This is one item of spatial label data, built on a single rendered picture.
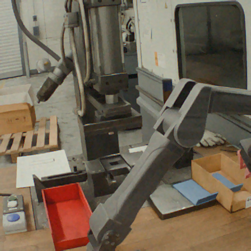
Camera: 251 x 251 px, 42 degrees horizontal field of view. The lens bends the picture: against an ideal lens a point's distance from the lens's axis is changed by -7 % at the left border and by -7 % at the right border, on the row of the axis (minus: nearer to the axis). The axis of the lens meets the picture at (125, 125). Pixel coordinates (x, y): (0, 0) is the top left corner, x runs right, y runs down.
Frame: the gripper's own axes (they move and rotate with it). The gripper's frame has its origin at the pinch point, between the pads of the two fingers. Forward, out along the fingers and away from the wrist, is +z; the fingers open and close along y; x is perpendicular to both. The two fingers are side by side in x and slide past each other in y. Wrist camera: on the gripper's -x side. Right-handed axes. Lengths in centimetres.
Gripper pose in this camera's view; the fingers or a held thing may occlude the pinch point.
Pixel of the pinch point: (245, 171)
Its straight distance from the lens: 99.6
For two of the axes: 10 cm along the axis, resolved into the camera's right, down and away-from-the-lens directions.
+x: -9.5, 1.7, -2.5
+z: -0.9, 6.3, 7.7
